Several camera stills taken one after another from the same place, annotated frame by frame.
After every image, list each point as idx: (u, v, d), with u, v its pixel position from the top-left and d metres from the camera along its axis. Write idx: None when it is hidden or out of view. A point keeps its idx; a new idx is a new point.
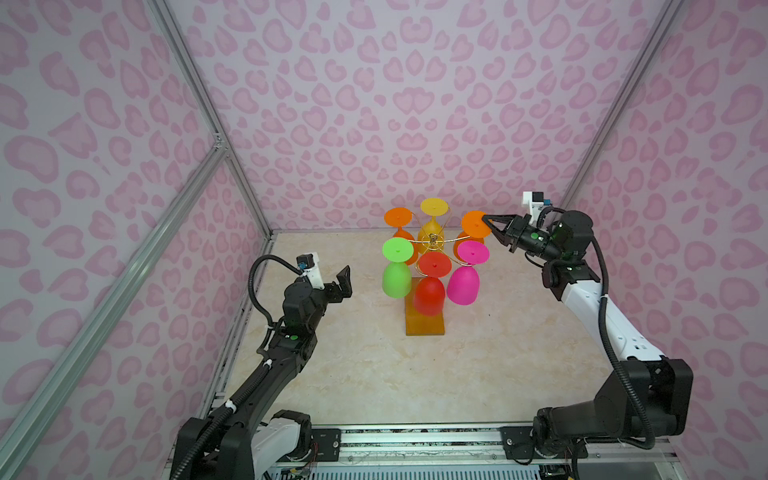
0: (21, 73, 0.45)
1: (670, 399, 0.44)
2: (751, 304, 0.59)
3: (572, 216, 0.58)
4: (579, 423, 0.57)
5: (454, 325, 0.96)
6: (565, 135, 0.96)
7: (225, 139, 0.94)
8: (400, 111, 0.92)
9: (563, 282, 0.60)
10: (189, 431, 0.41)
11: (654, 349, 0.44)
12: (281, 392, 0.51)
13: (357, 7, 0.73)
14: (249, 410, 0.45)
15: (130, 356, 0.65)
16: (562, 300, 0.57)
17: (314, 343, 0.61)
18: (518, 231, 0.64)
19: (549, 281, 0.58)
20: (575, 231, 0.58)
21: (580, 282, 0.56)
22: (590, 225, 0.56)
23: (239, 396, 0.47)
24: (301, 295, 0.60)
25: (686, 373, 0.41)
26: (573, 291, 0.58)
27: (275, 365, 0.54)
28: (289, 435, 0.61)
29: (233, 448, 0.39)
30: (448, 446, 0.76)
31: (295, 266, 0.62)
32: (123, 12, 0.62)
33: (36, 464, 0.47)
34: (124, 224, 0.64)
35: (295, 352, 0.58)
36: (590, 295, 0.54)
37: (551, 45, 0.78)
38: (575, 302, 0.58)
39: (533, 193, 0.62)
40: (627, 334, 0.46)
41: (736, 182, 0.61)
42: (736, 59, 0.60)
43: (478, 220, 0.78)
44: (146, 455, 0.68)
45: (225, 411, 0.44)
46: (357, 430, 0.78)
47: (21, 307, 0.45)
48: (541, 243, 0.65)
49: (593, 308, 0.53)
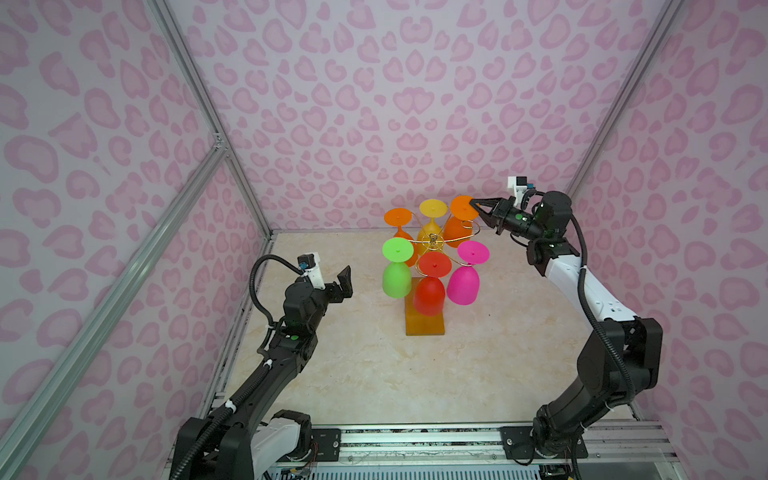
0: (20, 73, 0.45)
1: (643, 355, 0.48)
2: (751, 304, 0.59)
3: (553, 194, 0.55)
4: (574, 405, 0.58)
5: (454, 325, 0.96)
6: (565, 135, 0.96)
7: (225, 139, 0.94)
8: (400, 111, 0.92)
9: (546, 258, 0.64)
10: (189, 431, 0.41)
11: (629, 310, 0.48)
12: (281, 393, 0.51)
13: (357, 7, 0.73)
14: (249, 410, 0.45)
15: (130, 356, 0.65)
16: (546, 277, 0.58)
17: (315, 343, 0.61)
18: (501, 211, 0.68)
19: (533, 258, 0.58)
20: (557, 208, 0.62)
21: (562, 257, 0.60)
22: (569, 202, 0.60)
23: (239, 396, 0.47)
24: (302, 294, 0.60)
25: (656, 330, 0.45)
26: (556, 266, 0.62)
27: (276, 365, 0.54)
28: (288, 436, 0.61)
29: (233, 448, 0.39)
30: (448, 446, 0.76)
31: (299, 266, 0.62)
32: (123, 12, 0.62)
33: (36, 464, 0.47)
34: (124, 224, 0.64)
35: (296, 352, 0.58)
36: (570, 268, 0.58)
37: (551, 45, 0.78)
38: (557, 276, 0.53)
39: (517, 177, 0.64)
40: (604, 298, 0.50)
41: (736, 182, 0.61)
42: (736, 59, 0.60)
43: (465, 204, 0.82)
44: (146, 455, 0.68)
45: (225, 411, 0.44)
46: (357, 430, 0.78)
47: (21, 307, 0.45)
48: (526, 221, 0.69)
49: (573, 278, 0.57)
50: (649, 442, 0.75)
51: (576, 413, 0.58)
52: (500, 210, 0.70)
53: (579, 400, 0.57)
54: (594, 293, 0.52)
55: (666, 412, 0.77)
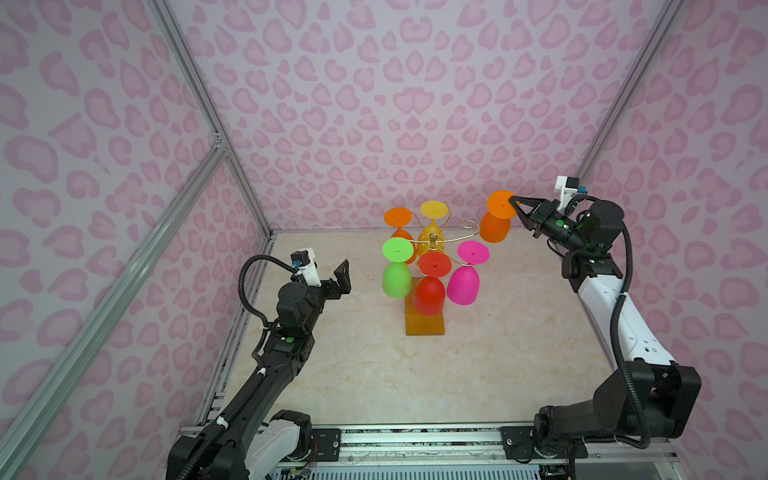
0: (21, 73, 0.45)
1: (672, 402, 0.44)
2: (751, 304, 0.59)
3: (602, 207, 0.55)
4: (579, 421, 0.57)
5: (454, 325, 0.96)
6: (565, 135, 0.96)
7: (225, 139, 0.94)
8: (400, 111, 0.92)
9: (583, 274, 0.59)
10: (180, 451, 0.40)
11: (666, 352, 0.43)
12: (278, 396, 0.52)
13: (358, 7, 0.73)
14: (241, 425, 0.44)
15: (130, 356, 0.65)
16: (578, 293, 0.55)
17: (311, 343, 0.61)
18: (542, 215, 0.62)
19: (568, 271, 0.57)
20: (602, 220, 0.56)
21: (601, 277, 0.54)
22: (620, 217, 0.53)
23: (232, 410, 0.45)
24: (296, 297, 0.57)
25: (693, 381, 0.40)
26: (592, 284, 0.56)
27: (270, 372, 0.52)
28: (288, 438, 0.61)
29: (226, 468, 0.38)
30: (448, 446, 0.76)
31: (290, 266, 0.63)
32: (123, 12, 0.62)
33: (36, 464, 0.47)
34: (124, 224, 0.64)
35: (291, 356, 0.56)
36: (608, 291, 0.52)
37: (551, 45, 0.78)
38: (591, 296, 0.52)
39: (568, 178, 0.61)
40: (639, 335, 0.45)
41: (736, 182, 0.61)
42: (736, 59, 0.60)
43: (503, 202, 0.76)
44: (146, 456, 0.68)
45: (217, 428, 0.43)
46: (357, 430, 0.78)
47: (21, 307, 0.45)
48: (568, 228, 0.62)
49: (609, 305, 0.51)
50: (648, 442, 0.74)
51: (581, 430, 0.56)
52: (540, 215, 0.62)
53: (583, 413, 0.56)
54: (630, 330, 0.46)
55: None
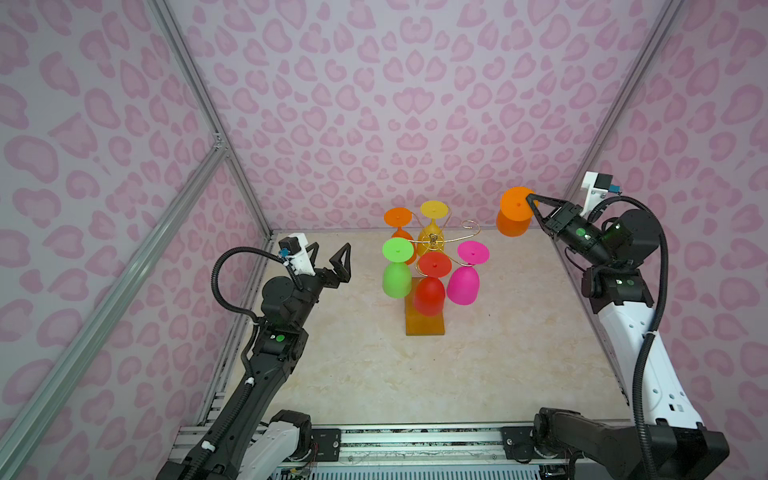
0: (21, 74, 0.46)
1: (691, 461, 0.40)
2: (751, 304, 0.59)
3: (635, 218, 0.46)
4: (583, 438, 0.55)
5: (454, 325, 0.96)
6: (565, 135, 0.96)
7: (225, 139, 0.94)
8: (400, 111, 0.92)
9: (608, 295, 0.50)
10: (169, 477, 0.38)
11: (691, 412, 0.38)
12: (271, 399, 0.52)
13: (357, 7, 0.73)
14: (229, 445, 0.41)
15: (130, 356, 0.65)
16: (598, 314, 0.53)
17: (303, 336, 0.58)
18: (562, 223, 0.54)
19: (591, 290, 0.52)
20: (636, 236, 0.47)
21: (628, 306, 0.47)
22: (657, 231, 0.45)
23: (219, 431, 0.43)
24: (281, 297, 0.51)
25: (718, 446, 0.36)
26: (617, 312, 0.48)
27: (259, 380, 0.49)
28: (289, 440, 0.62)
29: None
30: (448, 446, 0.76)
31: (276, 255, 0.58)
32: (124, 12, 0.63)
33: (36, 464, 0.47)
34: (124, 224, 0.64)
35: (281, 359, 0.52)
36: (634, 328, 0.45)
37: (551, 45, 0.78)
38: (615, 333, 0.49)
39: (597, 176, 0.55)
40: (665, 387, 0.40)
41: (736, 182, 0.61)
42: (736, 59, 0.60)
43: (519, 200, 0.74)
44: (146, 456, 0.68)
45: (204, 454, 0.40)
46: (357, 430, 0.78)
47: (21, 307, 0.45)
48: (592, 240, 0.54)
49: (634, 349, 0.45)
50: None
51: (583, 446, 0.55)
52: (559, 223, 0.55)
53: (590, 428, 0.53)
54: (654, 377, 0.41)
55: None
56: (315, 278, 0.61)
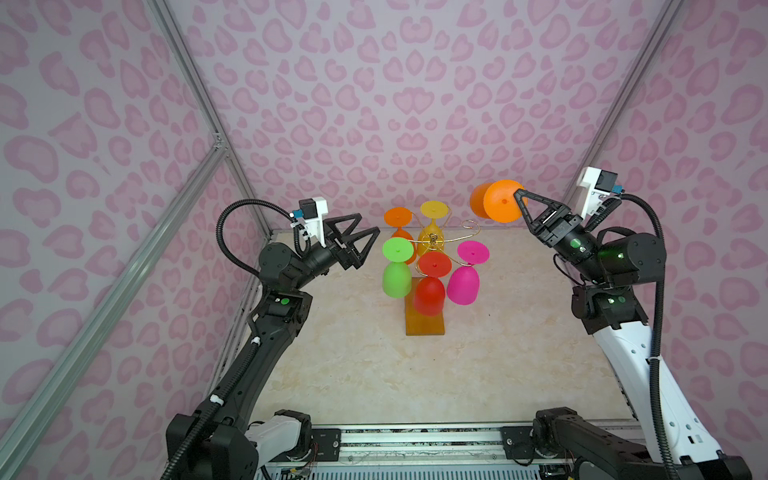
0: (21, 73, 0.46)
1: None
2: (751, 304, 0.59)
3: (641, 249, 0.40)
4: (589, 450, 0.55)
5: (454, 325, 0.96)
6: (565, 134, 0.96)
7: (225, 139, 0.94)
8: (400, 111, 0.92)
9: (602, 316, 0.47)
10: (179, 427, 0.39)
11: (709, 441, 0.37)
12: (277, 361, 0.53)
13: (357, 7, 0.73)
14: (238, 400, 0.42)
15: (130, 356, 0.65)
16: (593, 335, 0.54)
17: (308, 297, 0.57)
18: (560, 237, 0.46)
19: (584, 310, 0.49)
20: (639, 271, 0.42)
21: (625, 330, 0.44)
22: (658, 264, 0.40)
23: (227, 385, 0.43)
24: (279, 266, 0.49)
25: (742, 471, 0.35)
26: (616, 339, 0.46)
27: (265, 341, 0.49)
28: (290, 432, 0.62)
29: (224, 445, 0.37)
30: (448, 446, 0.76)
31: (290, 214, 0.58)
32: (123, 12, 0.62)
33: (36, 464, 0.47)
34: (124, 224, 0.64)
35: (287, 319, 0.52)
36: (637, 354, 0.43)
37: (551, 45, 0.78)
38: (620, 362, 0.46)
39: (601, 175, 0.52)
40: (679, 417, 0.38)
41: (736, 182, 0.61)
42: (736, 59, 0.60)
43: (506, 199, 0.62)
44: (146, 455, 0.68)
45: (213, 406, 0.41)
46: (357, 430, 0.78)
47: (21, 307, 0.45)
48: (587, 253, 0.48)
49: (642, 378, 0.42)
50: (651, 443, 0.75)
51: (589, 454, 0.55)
52: (557, 237, 0.47)
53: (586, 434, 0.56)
54: (669, 408, 0.39)
55: None
56: (328, 248, 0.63)
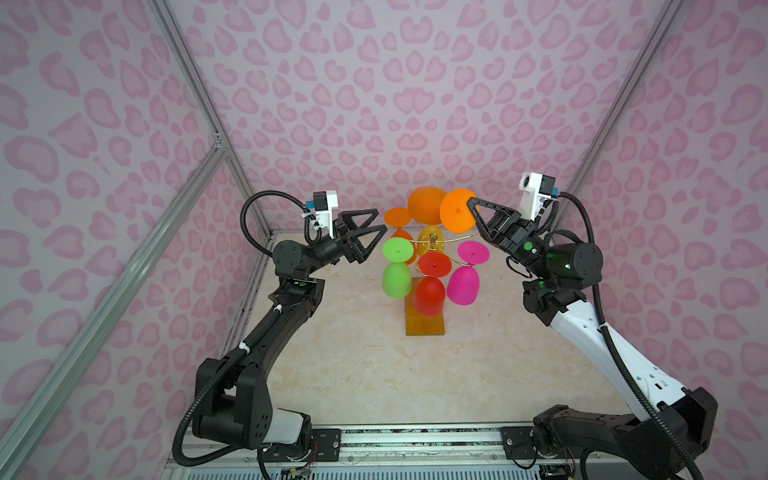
0: (21, 74, 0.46)
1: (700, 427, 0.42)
2: (751, 304, 0.59)
3: (585, 257, 0.44)
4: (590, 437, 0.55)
5: (454, 325, 0.96)
6: (565, 134, 0.96)
7: (225, 139, 0.94)
8: (400, 111, 0.92)
9: (551, 308, 0.53)
10: (208, 370, 0.42)
11: (672, 381, 0.41)
12: (293, 333, 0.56)
13: (357, 7, 0.73)
14: (261, 351, 0.46)
15: (130, 356, 0.65)
16: (549, 325, 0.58)
17: (323, 281, 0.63)
18: (514, 242, 0.47)
19: (536, 306, 0.55)
20: (584, 279, 0.46)
21: (575, 311, 0.49)
22: (599, 269, 0.45)
23: (253, 339, 0.48)
24: (292, 263, 0.53)
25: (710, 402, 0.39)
26: (567, 321, 0.51)
27: (285, 309, 0.54)
28: (292, 424, 0.62)
29: (250, 384, 0.41)
30: (448, 446, 0.76)
31: (303, 204, 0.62)
32: (123, 12, 0.62)
33: (36, 464, 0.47)
34: (124, 224, 0.64)
35: (304, 296, 0.58)
36: (587, 325, 0.48)
37: (551, 45, 0.78)
38: (575, 336, 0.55)
39: (543, 181, 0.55)
40: (644, 370, 0.42)
41: (736, 182, 0.61)
42: (736, 59, 0.60)
43: (458, 207, 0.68)
44: (146, 456, 0.68)
45: (240, 353, 0.45)
46: (357, 430, 0.78)
47: (21, 307, 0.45)
48: (536, 255, 0.51)
49: (599, 345, 0.47)
50: None
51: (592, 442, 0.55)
52: (514, 243, 0.47)
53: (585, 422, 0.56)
54: (633, 365, 0.43)
55: None
56: (336, 240, 0.57)
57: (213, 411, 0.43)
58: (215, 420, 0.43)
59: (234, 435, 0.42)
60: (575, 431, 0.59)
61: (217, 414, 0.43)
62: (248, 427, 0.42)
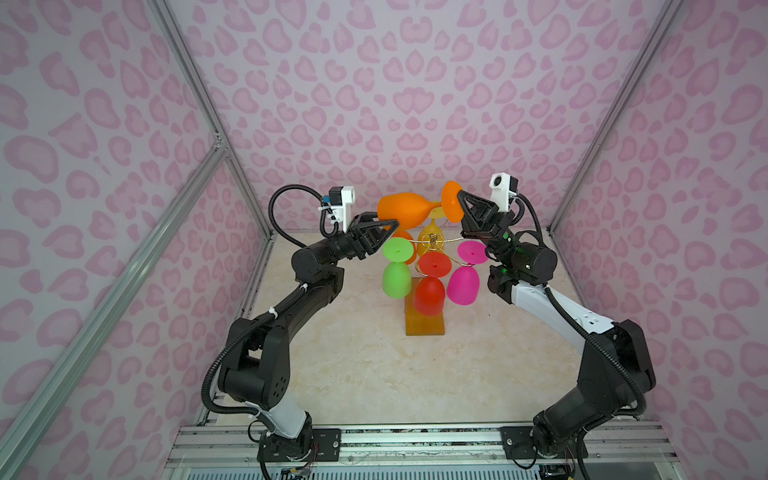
0: (21, 73, 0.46)
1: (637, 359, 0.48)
2: (751, 304, 0.59)
3: (544, 259, 0.53)
4: (574, 414, 0.58)
5: (454, 325, 0.96)
6: (565, 134, 0.96)
7: (225, 139, 0.94)
8: (400, 111, 0.92)
9: (508, 287, 0.64)
10: (238, 328, 0.47)
11: (603, 319, 0.48)
12: (313, 312, 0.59)
13: (358, 7, 0.73)
14: (288, 317, 0.51)
15: (130, 356, 0.65)
16: (511, 303, 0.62)
17: (343, 272, 0.67)
18: (496, 233, 0.53)
19: (500, 287, 0.65)
20: (538, 279, 0.57)
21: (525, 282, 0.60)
22: (550, 271, 0.54)
23: (282, 305, 0.53)
24: (311, 270, 0.57)
25: (636, 331, 0.45)
26: (520, 291, 0.61)
27: (308, 290, 0.59)
28: (294, 418, 0.62)
29: (276, 343, 0.45)
30: (448, 446, 0.76)
31: (320, 198, 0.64)
32: (124, 12, 0.63)
33: (36, 464, 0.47)
34: (124, 224, 0.64)
35: (327, 283, 0.62)
36: (534, 289, 0.58)
37: (551, 45, 0.78)
38: (525, 300, 0.61)
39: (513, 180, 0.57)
40: (580, 312, 0.50)
41: (736, 182, 0.61)
42: (736, 59, 0.60)
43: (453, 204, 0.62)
44: (146, 456, 0.68)
45: (268, 315, 0.50)
46: (357, 430, 0.78)
47: (21, 307, 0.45)
48: (508, 246, 0.59)
49: (540, 299, 0.57)
50: (648, 442, 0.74)
51: (580, 420, 0.57)
52: (497, 233, 0.53)
53: (570, 398, 0.57)
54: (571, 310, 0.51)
55: (666, 411, 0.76)
56: (349, 234, 0.57)
57: (239, 369, 0.47)
58: (239, 375, 0.46)
59: (254, 392, 0.46)
60: (562, 413, 0.61)
61: (241, 370, 0.47)
62: (269, 382, 0.45)
